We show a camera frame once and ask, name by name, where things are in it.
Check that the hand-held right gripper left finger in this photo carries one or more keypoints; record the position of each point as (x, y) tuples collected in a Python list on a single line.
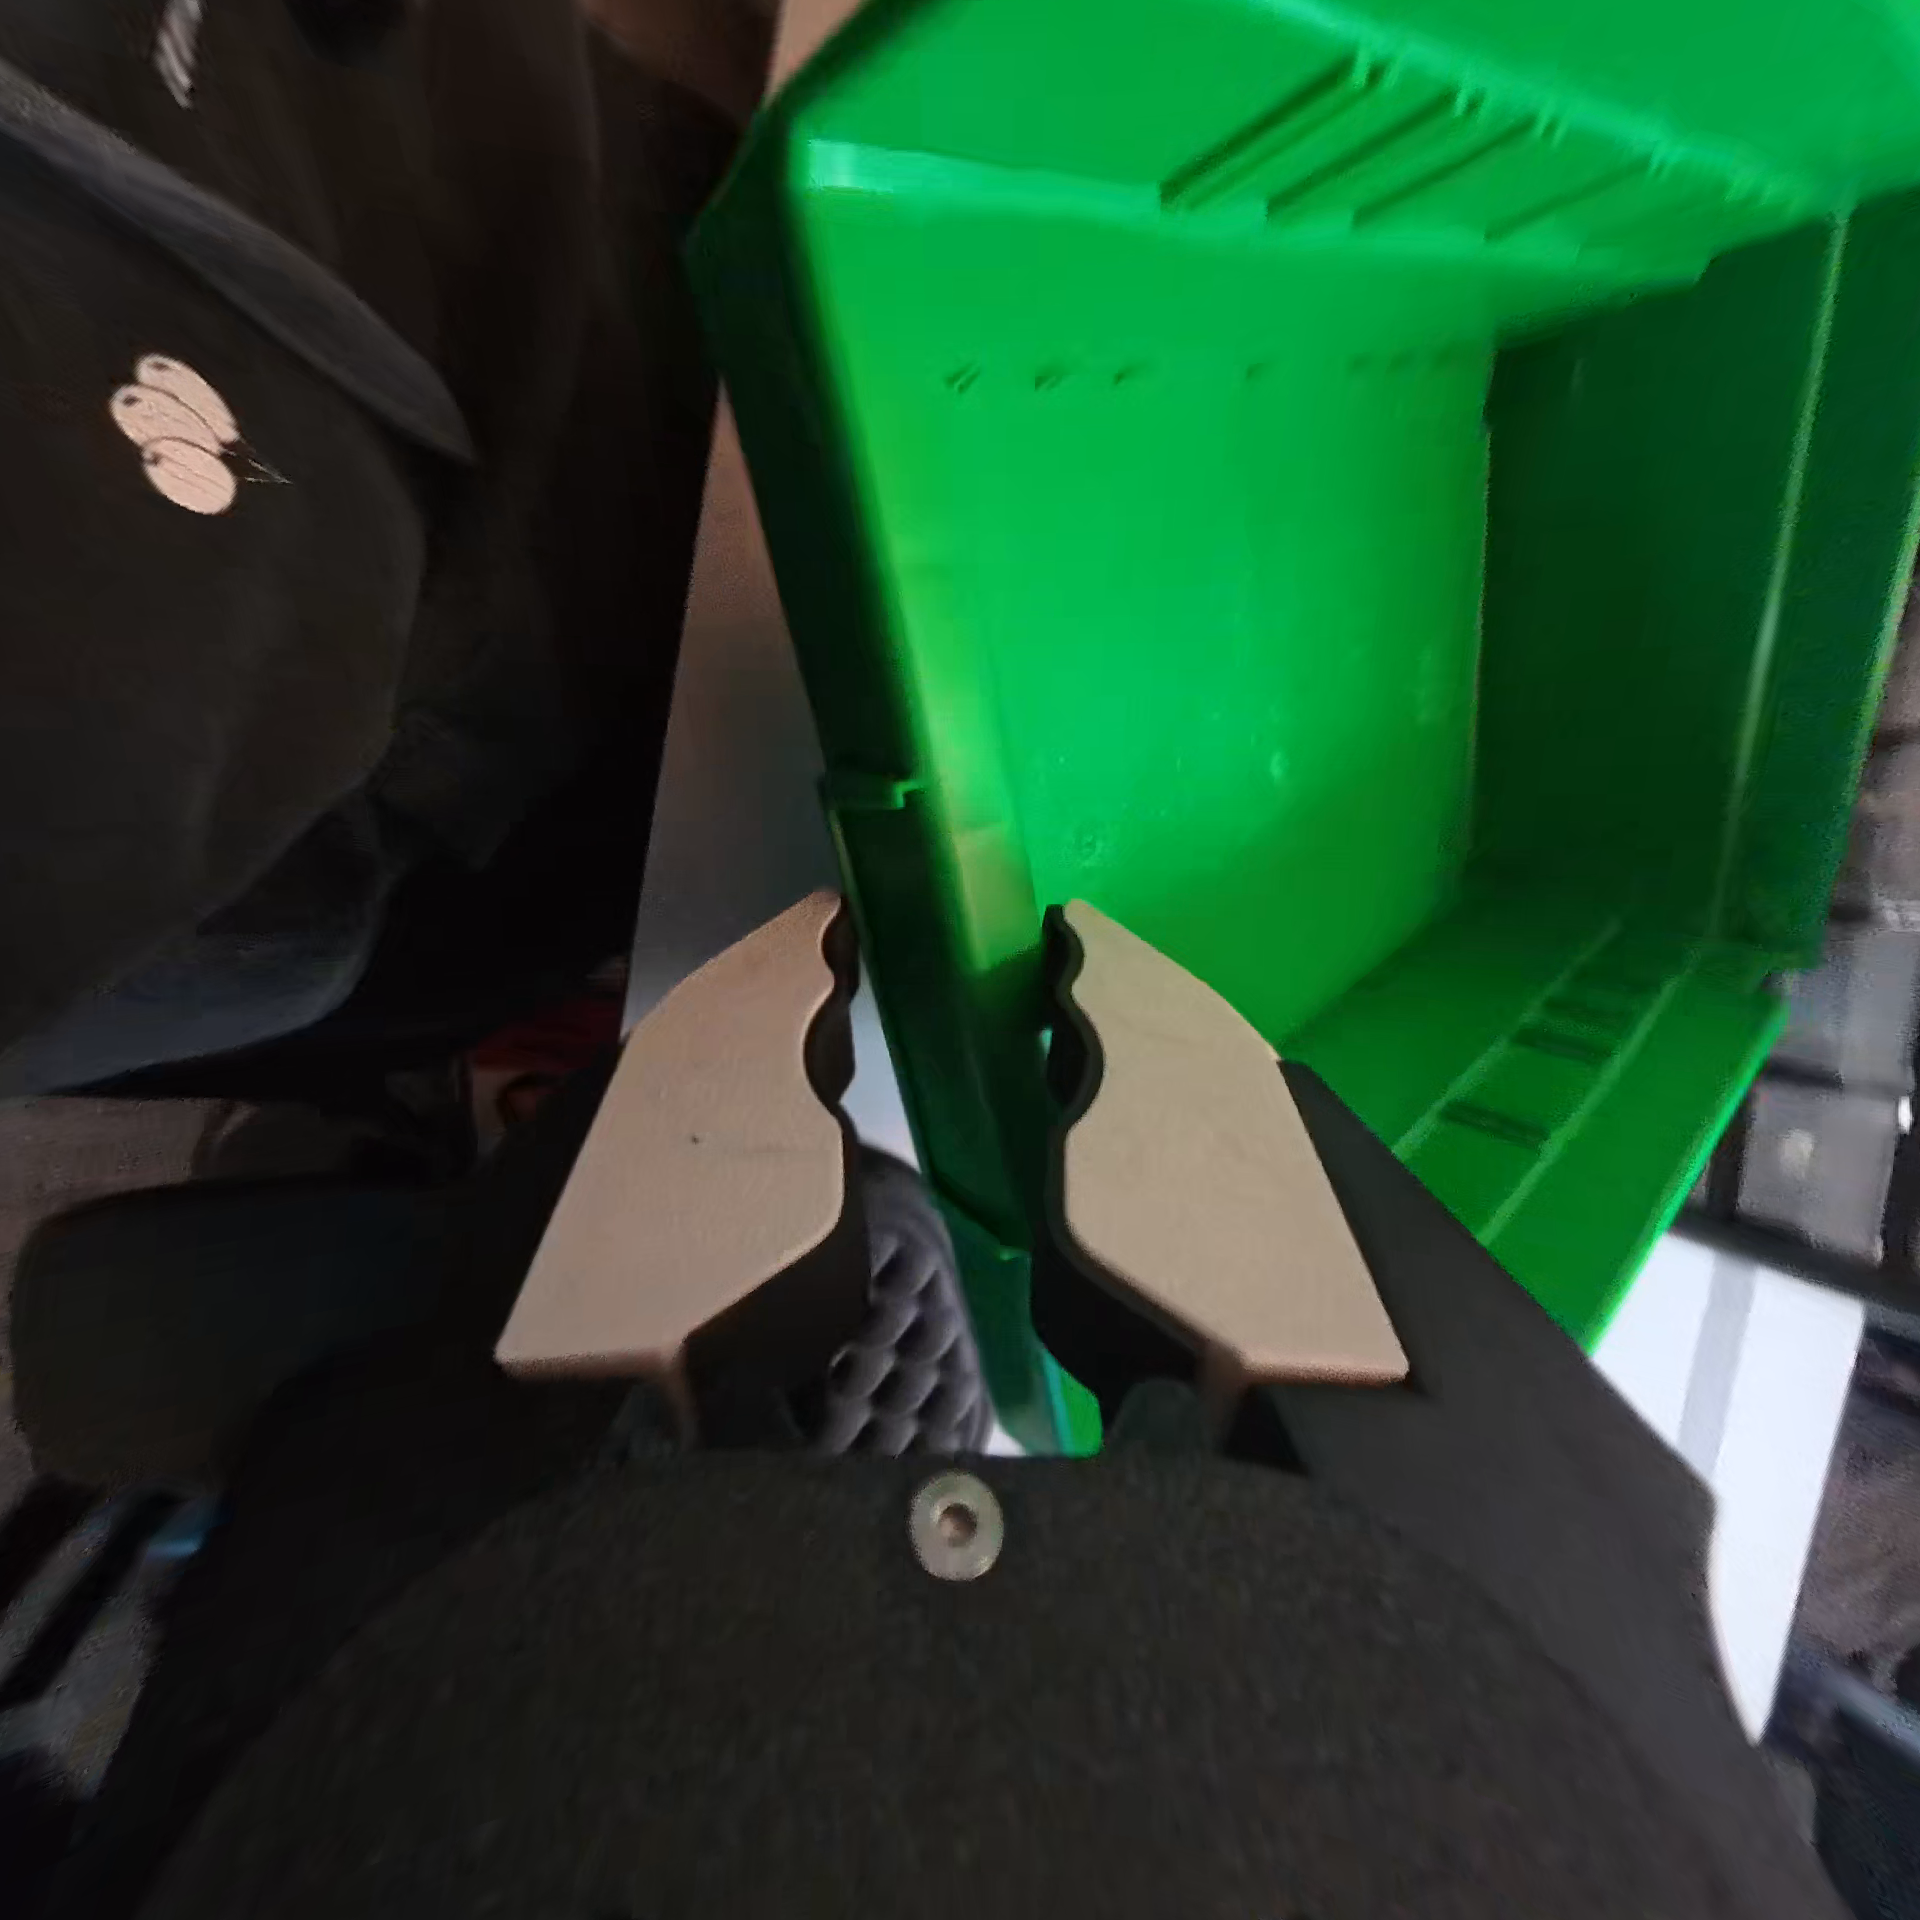
[(705, 1185)]

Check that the black dimpled wheel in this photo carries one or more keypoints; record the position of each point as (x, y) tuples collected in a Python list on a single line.
[(914, 1319)]

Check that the white furniture panel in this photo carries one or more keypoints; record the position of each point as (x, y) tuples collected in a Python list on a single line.
[(1724, 1425)]

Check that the green plastic storage bin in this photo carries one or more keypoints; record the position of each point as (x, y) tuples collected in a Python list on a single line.
[(1200, 599)]

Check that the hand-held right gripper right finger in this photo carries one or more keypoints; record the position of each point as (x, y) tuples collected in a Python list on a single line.
[(1200, 1200)]

